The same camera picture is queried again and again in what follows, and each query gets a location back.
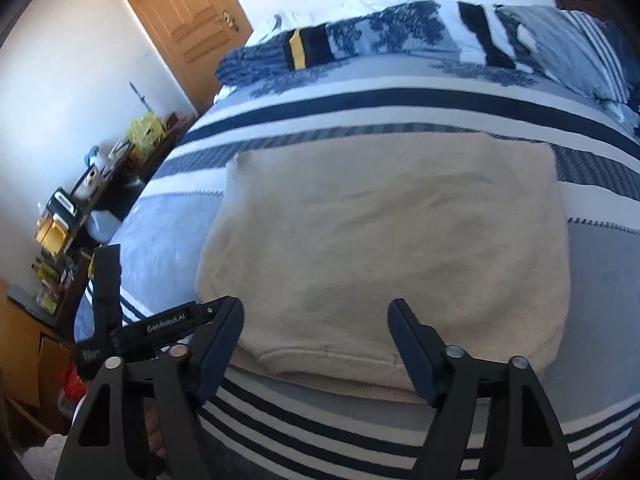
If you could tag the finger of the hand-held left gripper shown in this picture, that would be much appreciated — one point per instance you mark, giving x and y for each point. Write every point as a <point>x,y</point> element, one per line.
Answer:
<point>107,290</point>

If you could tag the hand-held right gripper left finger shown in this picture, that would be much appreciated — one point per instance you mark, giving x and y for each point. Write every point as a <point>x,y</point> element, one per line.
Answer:
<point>220,350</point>

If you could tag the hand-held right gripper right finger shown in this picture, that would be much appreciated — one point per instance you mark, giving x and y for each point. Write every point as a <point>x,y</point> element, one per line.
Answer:
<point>407,340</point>

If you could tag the beige knit sweater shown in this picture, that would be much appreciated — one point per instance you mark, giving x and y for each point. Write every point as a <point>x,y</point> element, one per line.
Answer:
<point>380,250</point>

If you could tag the person's left hand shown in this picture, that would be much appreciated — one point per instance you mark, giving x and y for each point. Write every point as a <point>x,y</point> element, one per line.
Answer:
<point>154,432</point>

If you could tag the white plastic container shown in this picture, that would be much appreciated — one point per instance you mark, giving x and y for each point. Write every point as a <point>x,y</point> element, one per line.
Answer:
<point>106,224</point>

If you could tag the yellow boxes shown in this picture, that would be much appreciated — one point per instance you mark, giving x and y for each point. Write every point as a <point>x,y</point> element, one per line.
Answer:
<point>54,234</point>

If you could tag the red plastic bag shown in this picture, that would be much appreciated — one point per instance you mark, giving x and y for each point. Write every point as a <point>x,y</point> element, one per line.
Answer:
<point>74,385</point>

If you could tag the dark cluttered shelf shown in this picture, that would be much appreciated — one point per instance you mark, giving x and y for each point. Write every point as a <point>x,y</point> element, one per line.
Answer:
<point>95,195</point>

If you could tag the wooden cabinet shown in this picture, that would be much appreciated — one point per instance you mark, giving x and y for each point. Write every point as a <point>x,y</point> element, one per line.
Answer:
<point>30,360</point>

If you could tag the white plastic bag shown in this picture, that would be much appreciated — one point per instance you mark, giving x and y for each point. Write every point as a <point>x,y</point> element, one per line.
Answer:
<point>47,457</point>

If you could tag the yellow plastic bag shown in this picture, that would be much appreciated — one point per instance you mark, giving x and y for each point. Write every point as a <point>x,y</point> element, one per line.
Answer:
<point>146,130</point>

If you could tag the blue striped bed sheet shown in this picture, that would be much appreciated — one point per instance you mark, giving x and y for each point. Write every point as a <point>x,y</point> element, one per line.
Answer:
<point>400,110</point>

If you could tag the wooden door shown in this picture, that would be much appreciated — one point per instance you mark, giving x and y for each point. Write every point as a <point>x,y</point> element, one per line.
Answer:
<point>185,25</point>

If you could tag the blue floral folded quilt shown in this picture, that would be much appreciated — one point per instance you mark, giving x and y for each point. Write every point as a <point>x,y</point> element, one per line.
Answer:
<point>390,30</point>

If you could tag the blue striped pillow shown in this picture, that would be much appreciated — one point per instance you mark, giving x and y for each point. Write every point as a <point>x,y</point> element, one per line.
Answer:
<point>575,50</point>

